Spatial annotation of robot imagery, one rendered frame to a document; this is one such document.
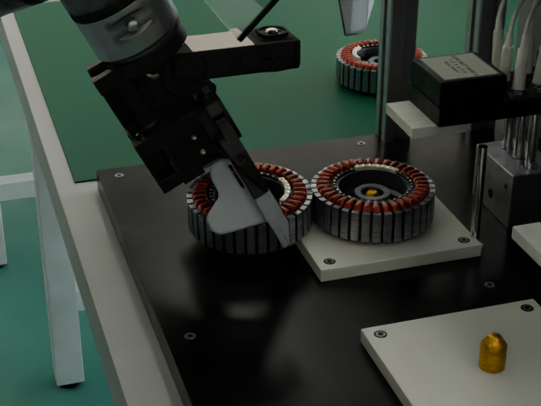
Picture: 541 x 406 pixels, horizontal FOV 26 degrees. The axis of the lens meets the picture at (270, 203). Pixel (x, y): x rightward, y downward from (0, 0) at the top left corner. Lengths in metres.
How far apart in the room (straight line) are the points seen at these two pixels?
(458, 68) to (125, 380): 0.39
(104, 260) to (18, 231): 1.65
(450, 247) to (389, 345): 0.16
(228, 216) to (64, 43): 0.69
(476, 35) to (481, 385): 0.49
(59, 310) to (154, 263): 1.08
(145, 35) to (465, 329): 0.34
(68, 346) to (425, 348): 1.31
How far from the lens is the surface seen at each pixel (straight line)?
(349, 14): 0.40
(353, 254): 1.01
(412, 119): 1.03
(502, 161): 1.10
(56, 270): 2.06
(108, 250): 1.10
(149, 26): 0.92
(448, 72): 1.03
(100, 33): 0.92
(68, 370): 2.17
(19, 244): 2.67
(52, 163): 1.28
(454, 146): 1.26
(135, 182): 1.17
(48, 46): 1.61
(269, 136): 1.31
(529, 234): 0.86
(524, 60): 1.05
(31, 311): 2.43
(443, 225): 1.07
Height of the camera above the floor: 1.29
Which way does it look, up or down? 28 degrees down
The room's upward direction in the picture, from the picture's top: straight up
